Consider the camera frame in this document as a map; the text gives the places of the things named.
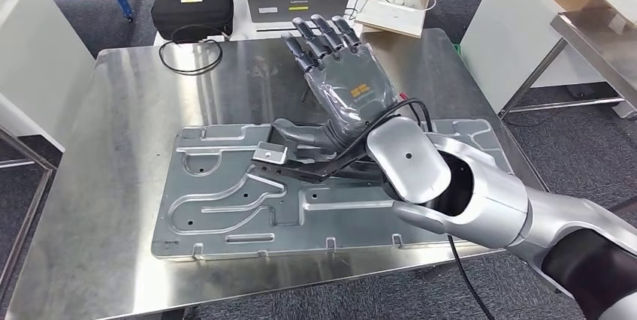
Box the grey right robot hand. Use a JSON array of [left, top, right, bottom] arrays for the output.
[[272, 14, 400, 155]]

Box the silver metal plate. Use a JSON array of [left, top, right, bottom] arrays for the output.
[[150, 118, 514, 261]]

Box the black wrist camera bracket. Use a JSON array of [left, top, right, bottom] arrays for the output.
[[251, 150, 384, 184]]

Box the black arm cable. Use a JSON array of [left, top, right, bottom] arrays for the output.
[[446, 235, 494, 320]]

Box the black coiled cable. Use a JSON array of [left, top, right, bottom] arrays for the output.
[[158, 24, 224, 77]]

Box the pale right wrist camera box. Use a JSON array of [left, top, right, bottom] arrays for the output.
[[252, 142, 289, 165]]

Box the black carrying case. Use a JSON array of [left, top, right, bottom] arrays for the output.
[[150, 0, 235, 43]]

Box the black laptop cable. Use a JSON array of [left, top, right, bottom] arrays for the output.
[[344, 0, 389, 21]]

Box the white flat box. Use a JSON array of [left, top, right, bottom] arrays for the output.
[[355, 0, 427, 39]]

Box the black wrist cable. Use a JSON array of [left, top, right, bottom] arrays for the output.
[[343, 93, 434, 170]]

